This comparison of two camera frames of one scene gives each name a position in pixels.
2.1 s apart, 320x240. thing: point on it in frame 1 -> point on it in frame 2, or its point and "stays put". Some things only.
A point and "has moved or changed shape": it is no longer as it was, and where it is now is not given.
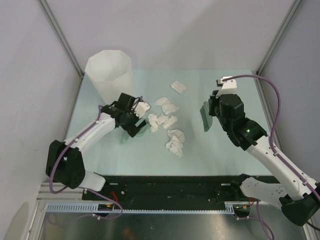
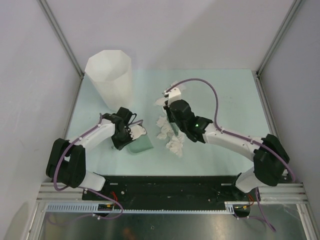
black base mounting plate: x=167 y=189 stays put
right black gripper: x=212 y=101 -> x=168 y=111
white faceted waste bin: x=110 y=71 stays put
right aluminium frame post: x=293 y=11 stays put
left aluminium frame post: x=49 y=13 stays put
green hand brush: x=207 y=119 -> x=175 y=128
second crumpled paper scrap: x=162 y=101 stays put
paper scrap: x=154 y=121 -> x=167 y=130
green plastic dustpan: x=143 y=132 has moved or changed shape
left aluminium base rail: x=67 y=194 stays put
